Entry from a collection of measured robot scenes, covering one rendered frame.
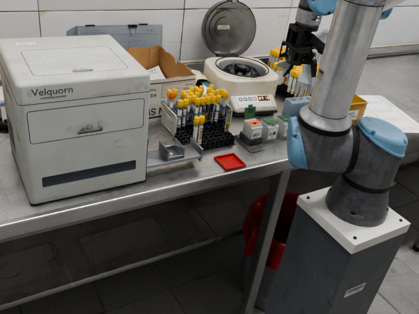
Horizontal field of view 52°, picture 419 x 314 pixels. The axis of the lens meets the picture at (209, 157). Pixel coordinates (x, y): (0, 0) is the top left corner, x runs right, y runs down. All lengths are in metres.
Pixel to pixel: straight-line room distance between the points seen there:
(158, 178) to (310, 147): 0.41
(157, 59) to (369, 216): 0.95
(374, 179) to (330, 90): 0.25
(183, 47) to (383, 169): 1.00
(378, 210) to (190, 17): 1.03
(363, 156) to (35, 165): 0.71
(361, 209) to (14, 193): 0.81
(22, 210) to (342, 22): 0.78
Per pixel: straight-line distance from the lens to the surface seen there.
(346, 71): 0.90
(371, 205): 1.07
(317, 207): 1.10
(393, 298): 2.31
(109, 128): 0.99
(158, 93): 1.36
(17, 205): 1.07
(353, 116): 1.58
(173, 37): 1.72
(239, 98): 1.51
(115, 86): 0.95
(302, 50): 1.34
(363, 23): 0.87
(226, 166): 1.21
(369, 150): 1.00
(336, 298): 1.17
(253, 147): 1.30
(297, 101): 1.45
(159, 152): 1.16
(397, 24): 2.57
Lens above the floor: 1.54
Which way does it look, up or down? 32 degrees down
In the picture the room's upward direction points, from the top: 8 degrees clockwise
